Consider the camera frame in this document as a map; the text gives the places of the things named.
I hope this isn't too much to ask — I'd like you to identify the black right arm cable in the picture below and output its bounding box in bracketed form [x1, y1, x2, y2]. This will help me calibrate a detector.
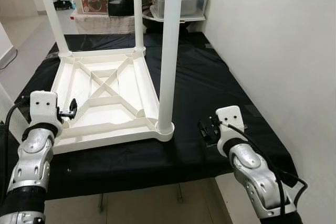
[222, 121, 310, 218]

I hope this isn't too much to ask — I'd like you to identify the clear plastic container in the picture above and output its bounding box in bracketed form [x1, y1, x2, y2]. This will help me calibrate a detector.
[149, 0, 212, 22]

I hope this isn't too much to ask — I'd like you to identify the clear tape strip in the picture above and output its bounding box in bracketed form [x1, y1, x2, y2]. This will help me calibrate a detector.
[46, 50, 72, 60]

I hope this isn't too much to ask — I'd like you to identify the white plastic table leg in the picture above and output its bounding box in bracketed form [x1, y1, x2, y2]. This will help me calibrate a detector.
[31, 0, 72, 58]
[156, 0, 185, 135]
[131, 0, 148, 55]

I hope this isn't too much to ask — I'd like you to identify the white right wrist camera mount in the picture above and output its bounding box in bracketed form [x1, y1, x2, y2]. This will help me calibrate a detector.
[215, 105, 247, 155]

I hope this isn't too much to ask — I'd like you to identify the white plastic children table top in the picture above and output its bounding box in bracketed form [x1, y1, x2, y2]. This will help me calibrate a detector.
[49, 48, 176, 156]

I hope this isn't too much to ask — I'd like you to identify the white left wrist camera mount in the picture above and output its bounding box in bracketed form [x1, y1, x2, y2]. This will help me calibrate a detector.
[28, 90, 65, 136]

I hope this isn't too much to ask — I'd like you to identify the black tablecloth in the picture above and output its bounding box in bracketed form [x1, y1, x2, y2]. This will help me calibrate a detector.
[0, 31, 299, 201]

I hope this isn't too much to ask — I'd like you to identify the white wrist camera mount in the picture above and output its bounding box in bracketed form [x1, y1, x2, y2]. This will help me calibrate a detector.
[215, 105, 247, 155]
[28, 90, 65, 136]

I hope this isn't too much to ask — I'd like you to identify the beige cloth covered bench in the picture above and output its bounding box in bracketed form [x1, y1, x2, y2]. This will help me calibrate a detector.
[70, 13, 138, 36]

